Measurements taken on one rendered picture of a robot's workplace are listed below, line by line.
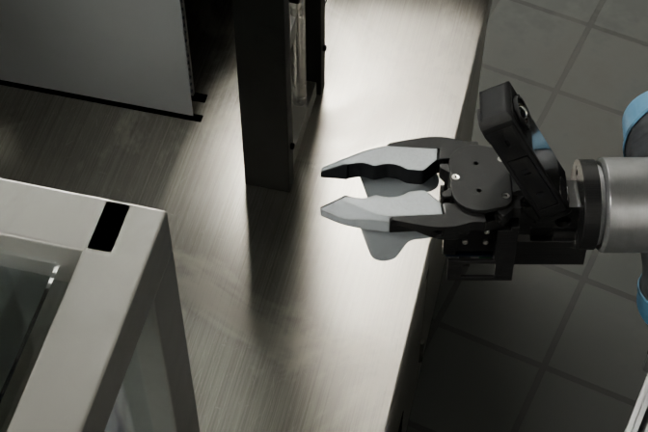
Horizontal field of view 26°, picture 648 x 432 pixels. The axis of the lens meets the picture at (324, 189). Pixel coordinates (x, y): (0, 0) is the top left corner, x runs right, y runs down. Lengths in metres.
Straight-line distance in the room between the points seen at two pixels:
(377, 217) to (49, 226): 0.47
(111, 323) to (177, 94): 0.97
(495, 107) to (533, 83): 1.80
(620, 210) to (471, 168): 0.12
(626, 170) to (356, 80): 0.57
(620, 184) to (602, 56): 1.83
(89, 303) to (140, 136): 0.97
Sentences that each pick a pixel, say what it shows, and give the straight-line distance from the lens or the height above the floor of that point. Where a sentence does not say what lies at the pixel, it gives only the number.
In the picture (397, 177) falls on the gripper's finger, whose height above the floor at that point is 1.23.
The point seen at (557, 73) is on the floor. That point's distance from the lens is 2.86.
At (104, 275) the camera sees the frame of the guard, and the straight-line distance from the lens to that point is 0.61.
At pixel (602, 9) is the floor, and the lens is 3.00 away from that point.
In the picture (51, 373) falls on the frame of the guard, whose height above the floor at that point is 1.60.
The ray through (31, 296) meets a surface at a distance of 0.62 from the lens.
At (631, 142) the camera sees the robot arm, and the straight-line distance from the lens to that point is 1.28.
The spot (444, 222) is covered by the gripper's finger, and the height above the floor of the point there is 1.25.
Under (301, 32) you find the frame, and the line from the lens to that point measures 1.46.
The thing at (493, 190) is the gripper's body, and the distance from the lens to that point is 1.08.
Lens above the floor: 2.10
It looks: 53 degrees down
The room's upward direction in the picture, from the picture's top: straight up
